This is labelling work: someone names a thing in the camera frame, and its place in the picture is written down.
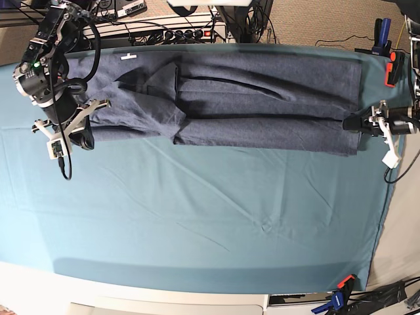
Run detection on orange black clamp top right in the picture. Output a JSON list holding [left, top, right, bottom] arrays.
[[385, 51, 406, 88]]

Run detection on white power strip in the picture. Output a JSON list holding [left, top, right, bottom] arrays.
[[96, 20, 222, 46]]

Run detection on teal table cloth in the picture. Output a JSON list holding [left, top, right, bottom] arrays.
[[1, 64, 393, 294]]

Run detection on orange blue clamp bottom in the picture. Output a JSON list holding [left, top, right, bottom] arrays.
[[311, 274, 356, 314]]

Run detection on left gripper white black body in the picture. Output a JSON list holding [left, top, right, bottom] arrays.
[[368, 100, 419, 154]]

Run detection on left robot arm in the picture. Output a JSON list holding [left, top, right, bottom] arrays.
[[343, 1, 419, 139]]

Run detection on blue clamp top right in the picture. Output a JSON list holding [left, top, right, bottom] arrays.
[[371, 18, 392, 57]]

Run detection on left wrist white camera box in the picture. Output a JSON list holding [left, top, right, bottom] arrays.
[[382, 150, 401, 169]]

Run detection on blue-grey heathered T-shirt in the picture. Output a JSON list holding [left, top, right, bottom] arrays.
[[79, 51, 362, 156]]

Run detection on black cable bundle bottom right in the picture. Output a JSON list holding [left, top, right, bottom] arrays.
[[347, 277, 420, 315]]

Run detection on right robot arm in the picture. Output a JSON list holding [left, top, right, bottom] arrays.
[[12, 1, 101, 150]]

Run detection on yellow cable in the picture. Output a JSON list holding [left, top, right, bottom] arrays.
[[395, 14, 410, 49]]

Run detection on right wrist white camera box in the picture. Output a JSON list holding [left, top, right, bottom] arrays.
[[47, 138, 72, 159]]

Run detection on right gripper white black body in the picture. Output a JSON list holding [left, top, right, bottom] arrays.
[[31, 96, 111, 141]]

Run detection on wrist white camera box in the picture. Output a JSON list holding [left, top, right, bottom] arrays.
[[382, 150, 401, 169], [47, 138, 72, 159]]

